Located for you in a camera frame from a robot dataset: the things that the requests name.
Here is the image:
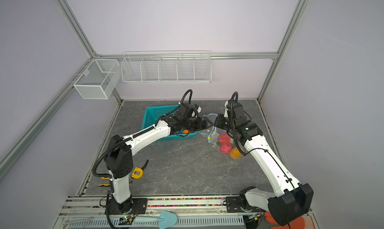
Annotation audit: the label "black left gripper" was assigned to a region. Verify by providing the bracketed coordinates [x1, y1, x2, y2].
[183, 116, 214, 133]

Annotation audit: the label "clear zip top bag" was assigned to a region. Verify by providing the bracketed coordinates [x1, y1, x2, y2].
[199, 113, 243, 160]

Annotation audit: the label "red pepper toy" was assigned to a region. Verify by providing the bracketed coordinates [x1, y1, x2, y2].
[217, 134, 232, 144]

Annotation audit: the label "pink dragon fruit toy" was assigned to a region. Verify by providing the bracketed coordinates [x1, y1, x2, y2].
[220, 144, 232, 154]

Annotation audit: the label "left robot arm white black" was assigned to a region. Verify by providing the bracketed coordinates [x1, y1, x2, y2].
[92, 89, 207, 214]

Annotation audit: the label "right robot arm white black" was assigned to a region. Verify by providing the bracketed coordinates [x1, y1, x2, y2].
[214, 91, 314, 226]

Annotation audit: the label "orange gloved hand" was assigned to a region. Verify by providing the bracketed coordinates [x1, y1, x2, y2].
[264, 212, 306, 229]

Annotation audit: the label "teal plastic basket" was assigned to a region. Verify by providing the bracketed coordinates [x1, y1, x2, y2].
[142, 104, 198, 142]

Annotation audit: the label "yellow tape measure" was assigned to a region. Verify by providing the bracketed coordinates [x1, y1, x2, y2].
[131, 160, 149, 180]

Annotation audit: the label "teal silicone spatula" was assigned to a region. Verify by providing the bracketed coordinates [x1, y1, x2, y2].
[134, 211, 178, 229]

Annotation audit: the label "silver wrench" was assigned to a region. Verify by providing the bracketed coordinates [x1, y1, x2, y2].
[62, 217, 94, 229]

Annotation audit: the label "white wire wall rack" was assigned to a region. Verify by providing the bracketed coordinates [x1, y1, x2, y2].
[121, 50, 212, 83]

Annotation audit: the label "yellow handled pliers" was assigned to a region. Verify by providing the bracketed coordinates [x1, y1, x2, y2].
[98, 177, 111, 187]

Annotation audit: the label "white mesh wall box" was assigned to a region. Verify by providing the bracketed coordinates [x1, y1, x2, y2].
[74, 59, 121, 99]

